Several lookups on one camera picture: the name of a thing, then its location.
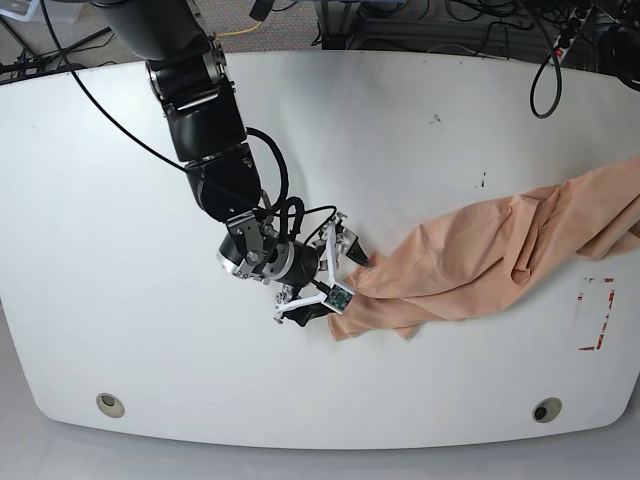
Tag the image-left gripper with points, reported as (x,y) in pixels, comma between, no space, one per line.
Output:
(304,268)

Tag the peach T-shirt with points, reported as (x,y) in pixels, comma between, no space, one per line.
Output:
(480,259)

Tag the red tape rectangle marking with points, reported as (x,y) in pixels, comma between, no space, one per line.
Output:
(592,314)

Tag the white power strip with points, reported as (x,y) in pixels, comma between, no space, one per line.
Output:
(571,19)

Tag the black tripod stand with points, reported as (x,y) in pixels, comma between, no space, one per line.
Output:
(31,64)

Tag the clear plastic storage box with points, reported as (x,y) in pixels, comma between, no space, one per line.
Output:
(19,10)

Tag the image-left white wrist camera mount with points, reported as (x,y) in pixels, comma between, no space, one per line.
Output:
(327,287)

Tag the left table cable grommet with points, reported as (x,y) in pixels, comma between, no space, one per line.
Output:
(110,405)

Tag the table cable grommet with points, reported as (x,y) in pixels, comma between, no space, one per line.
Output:
(110,405)
(547,410)

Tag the right table cable grommet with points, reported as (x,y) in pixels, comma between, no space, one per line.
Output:
(547,410)

